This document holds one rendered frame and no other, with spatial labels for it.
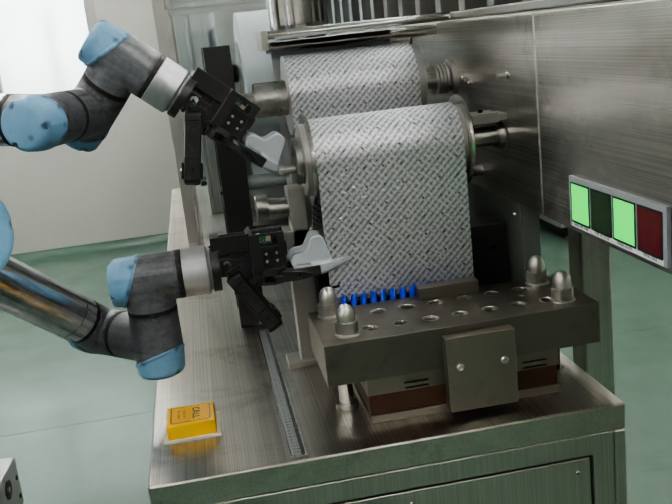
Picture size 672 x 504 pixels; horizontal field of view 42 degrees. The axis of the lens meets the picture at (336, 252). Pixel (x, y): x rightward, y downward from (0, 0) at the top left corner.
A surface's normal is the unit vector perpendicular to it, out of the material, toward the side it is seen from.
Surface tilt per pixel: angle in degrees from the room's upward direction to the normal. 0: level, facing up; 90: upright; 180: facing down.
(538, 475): 90
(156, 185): 90
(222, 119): 90
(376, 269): 90
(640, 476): 0
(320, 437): 0
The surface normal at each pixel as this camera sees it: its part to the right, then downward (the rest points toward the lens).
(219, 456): -0.11, -0.96
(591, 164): -0.98, 0.15
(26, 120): -0.24, 0.26
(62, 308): 0.80, 0.12
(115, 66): 0.02, 0.44
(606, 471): 0.17, 0.22
